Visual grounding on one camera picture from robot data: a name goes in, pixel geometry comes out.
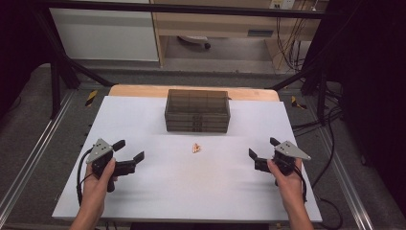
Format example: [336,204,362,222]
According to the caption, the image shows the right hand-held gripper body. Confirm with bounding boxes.
[271,140,312,187]

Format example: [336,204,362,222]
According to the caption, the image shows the black curtain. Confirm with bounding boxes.
[0,0,54,120]
[314,0,406,210]

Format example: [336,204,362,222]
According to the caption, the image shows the yellow black tape strip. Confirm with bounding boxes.
[84,89,99,108]
[290,95,308,111]

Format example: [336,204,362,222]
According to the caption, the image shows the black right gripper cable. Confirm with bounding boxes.
[292,164,308,203]

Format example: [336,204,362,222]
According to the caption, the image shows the hanging cable bundle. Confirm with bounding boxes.
[275,12,308,73]

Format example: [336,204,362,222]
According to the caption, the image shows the white wheeled platform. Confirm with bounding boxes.
[177,34,212,50]

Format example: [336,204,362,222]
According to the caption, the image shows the smoky translucent drawer organizer box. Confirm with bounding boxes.
[164,88,232,134]

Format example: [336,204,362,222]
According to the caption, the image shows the person's left hand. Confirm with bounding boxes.
[82,157,118,206]

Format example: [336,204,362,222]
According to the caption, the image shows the wooden table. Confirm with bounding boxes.
[108,83,281,103]

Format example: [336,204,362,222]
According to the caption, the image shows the black metal frame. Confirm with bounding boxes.
[30,0,344,127]

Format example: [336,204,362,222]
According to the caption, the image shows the person's right hand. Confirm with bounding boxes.
[266,157,305,207]

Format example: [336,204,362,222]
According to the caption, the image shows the white board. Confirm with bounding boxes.
[52,95,324,223]

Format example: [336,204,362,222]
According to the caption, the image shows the black floor cables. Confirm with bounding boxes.
[291,89,346,230]

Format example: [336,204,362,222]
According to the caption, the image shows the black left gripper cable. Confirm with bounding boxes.
[76,148,95,207]

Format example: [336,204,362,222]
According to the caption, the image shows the light wooden desk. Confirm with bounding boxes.
[149,0,329,70]

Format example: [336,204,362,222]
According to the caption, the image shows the aluminium floor rail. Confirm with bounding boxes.
[319,127,375,230]
[0,90,77,221]

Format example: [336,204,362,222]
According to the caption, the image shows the white wall socket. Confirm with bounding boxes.
[269,0,297,11]

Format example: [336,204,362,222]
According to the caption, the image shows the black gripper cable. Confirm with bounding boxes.
[292,164,308,203]
[76,148,95,207]

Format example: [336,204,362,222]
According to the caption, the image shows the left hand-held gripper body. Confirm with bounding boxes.
[85,138,118,194]

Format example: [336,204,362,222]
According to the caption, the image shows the white cabinet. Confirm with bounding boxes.
[49,0,160,62]

